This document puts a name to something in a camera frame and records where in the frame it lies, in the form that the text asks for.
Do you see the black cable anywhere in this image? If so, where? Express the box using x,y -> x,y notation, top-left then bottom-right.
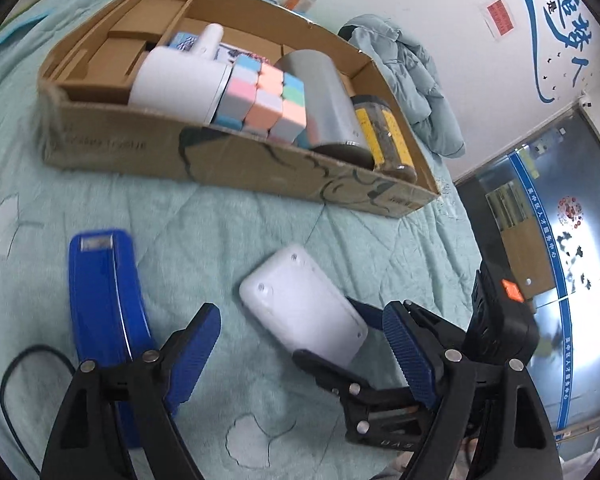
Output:
0,344 -> 76,456

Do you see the pastel puzzle cube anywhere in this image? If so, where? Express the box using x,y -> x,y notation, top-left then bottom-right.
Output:
214,55 -> 308,148

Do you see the blue stapler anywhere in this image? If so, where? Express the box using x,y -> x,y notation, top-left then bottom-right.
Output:
67,229 -> 181,448

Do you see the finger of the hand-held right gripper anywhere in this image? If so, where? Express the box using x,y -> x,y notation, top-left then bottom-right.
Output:
292,349 -> 376,403
347,296 -> 388,333

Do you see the white plastic bottle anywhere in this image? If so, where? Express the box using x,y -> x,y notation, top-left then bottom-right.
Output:
192,23 -> 224,61

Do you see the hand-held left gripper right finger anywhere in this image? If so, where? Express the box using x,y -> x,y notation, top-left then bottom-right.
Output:
381,300 -> 565,480

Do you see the colourful cartoon game box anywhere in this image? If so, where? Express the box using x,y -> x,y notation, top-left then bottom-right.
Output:
169,31 -> 241,63

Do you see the white plastic device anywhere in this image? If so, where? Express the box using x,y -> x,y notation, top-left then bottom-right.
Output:
238,242 -> 369,367

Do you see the yellow label clear jar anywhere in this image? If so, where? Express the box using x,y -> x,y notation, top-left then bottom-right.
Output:
350,94 -> 418,184

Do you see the glass door with blue posters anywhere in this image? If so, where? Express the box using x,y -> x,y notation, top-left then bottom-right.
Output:
452,97 -> 600,461

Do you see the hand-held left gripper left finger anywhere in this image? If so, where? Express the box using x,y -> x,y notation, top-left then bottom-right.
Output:
40,302 -> 222,480

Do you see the brown cardboard box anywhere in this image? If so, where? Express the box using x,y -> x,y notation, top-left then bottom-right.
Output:
37,0 -> 443,219

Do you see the light blue padded jacket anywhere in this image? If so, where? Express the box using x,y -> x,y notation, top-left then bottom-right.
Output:
337,14 -> 466,158

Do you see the silver metal tin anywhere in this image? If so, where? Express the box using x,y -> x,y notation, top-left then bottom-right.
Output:
274,49 -> 376,170

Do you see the red wall notice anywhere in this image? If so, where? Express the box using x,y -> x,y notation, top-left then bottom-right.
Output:
478,0 -> 520,40

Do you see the white tube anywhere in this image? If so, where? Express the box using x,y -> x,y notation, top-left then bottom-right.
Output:
128,46 -> 232,125

